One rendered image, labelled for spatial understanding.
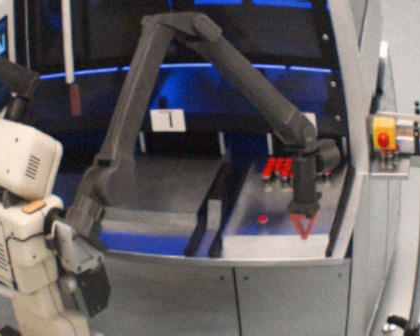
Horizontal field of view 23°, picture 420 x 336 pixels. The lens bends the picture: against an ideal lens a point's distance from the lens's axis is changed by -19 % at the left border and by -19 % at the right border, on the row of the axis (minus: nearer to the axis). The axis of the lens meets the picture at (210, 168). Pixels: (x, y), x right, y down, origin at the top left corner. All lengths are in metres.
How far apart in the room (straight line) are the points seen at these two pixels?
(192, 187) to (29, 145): 0.82
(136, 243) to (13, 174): 0.63
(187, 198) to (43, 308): 0.69
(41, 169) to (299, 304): 1.18
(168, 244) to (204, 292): 0.53
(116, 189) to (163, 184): 0.76
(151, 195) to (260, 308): 0.53
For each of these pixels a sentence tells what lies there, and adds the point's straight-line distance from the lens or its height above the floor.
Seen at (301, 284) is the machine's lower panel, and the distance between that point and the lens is 3.22.
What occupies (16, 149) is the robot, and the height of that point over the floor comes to 1.36.
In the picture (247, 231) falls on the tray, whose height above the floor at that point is 0.88.
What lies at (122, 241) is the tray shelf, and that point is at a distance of 2.83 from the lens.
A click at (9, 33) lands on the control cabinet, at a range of 2.97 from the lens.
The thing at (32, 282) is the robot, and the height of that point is 1.04.
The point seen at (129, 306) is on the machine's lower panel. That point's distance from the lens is 3.43.
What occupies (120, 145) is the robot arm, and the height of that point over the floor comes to 1.31.
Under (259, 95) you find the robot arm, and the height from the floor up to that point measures 1.28.
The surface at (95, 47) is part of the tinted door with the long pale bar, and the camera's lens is 3.02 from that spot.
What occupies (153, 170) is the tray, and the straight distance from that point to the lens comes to 3.11.
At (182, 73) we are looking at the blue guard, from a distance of 2.96.
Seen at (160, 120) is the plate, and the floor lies 1.02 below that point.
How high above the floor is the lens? 2.36
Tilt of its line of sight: 29 degrees down
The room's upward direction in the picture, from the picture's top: 8 degrees counter-clockwise
